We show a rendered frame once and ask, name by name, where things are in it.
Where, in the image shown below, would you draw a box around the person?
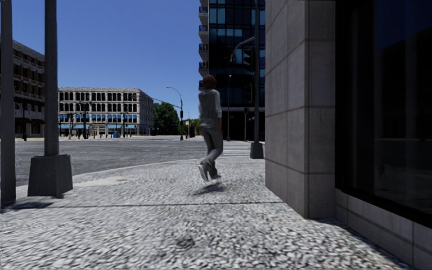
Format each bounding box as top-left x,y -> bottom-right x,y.
197,74 -> 224,183

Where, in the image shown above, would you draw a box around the grey street lamp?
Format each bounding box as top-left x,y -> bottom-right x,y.
226,74 -> 233,142

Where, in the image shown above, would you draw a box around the trees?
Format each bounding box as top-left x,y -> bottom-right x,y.
152,102 -> 201,136

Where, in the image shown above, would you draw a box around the glass tower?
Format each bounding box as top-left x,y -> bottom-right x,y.
198,0 -> 266,142

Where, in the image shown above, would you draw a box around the pale concrete building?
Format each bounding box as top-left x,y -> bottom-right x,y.
264,0 -> 432,270

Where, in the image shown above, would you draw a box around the white stone building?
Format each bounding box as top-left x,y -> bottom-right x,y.
57,87 -> 155,138

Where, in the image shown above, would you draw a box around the grey pole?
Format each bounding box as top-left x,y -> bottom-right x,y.
27,0 -> 74,198
0,0 -> 17,206

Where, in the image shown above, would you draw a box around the brown stone building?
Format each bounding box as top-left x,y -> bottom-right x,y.
0,39 -> 46,138

